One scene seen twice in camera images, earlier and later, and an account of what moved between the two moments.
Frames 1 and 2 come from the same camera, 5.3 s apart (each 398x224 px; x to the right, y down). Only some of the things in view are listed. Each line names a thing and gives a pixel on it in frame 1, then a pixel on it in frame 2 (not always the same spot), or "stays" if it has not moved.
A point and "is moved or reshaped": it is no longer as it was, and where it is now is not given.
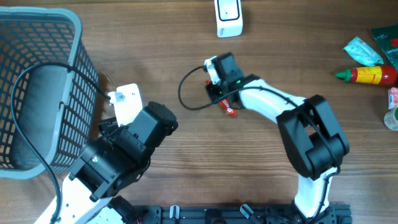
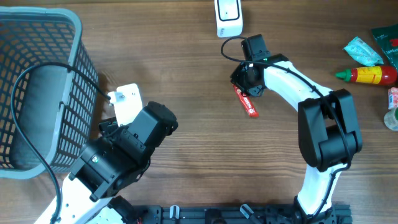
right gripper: x=215 y=96 to x=236 y=76
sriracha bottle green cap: x=370 y=74 stays
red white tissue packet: x=392 y=98 stays
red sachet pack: x=224 y=104 is moved or reshaped
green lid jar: x=390 y=119 stays
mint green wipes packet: x=363 y=51 stays
